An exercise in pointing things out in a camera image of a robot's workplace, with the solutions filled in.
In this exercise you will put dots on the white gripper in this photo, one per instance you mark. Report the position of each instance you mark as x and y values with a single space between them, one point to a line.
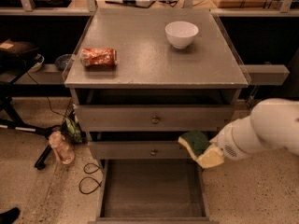
228 143

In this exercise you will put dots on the yellow green sponge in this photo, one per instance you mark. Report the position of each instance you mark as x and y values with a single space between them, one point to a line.
195 142

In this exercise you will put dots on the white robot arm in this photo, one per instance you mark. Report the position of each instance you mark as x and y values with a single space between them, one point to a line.
271 124

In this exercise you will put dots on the grey bottom drawer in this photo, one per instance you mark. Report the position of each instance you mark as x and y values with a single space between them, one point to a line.
152 192

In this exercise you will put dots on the grey drawer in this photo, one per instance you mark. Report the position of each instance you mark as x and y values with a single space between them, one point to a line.
152 110
152 192
138 145

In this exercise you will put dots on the grey drawer cabinet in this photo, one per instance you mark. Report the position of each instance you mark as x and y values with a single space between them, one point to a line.
146 60

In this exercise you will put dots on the grey middle drawer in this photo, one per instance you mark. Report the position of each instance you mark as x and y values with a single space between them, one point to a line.
138 145

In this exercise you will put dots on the grey top drawer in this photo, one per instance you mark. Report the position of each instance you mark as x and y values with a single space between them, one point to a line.
152 110

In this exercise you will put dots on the white ceramic bowl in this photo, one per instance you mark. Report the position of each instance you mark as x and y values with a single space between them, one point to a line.
180 34

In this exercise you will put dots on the green snack bag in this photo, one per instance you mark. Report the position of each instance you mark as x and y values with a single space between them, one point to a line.
73 130

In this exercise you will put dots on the crushed orange soda can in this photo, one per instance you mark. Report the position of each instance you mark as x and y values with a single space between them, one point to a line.
98 57

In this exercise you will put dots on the clear plastic bottle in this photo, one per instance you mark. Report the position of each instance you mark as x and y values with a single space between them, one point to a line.
63 152

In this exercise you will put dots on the dark bowl on shelf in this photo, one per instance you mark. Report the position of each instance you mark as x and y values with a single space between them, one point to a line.
62 61

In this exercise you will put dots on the black tripod stand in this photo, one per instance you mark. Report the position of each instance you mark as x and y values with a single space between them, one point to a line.
16 123

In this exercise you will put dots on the black shoe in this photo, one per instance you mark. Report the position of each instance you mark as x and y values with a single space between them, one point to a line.
9 216

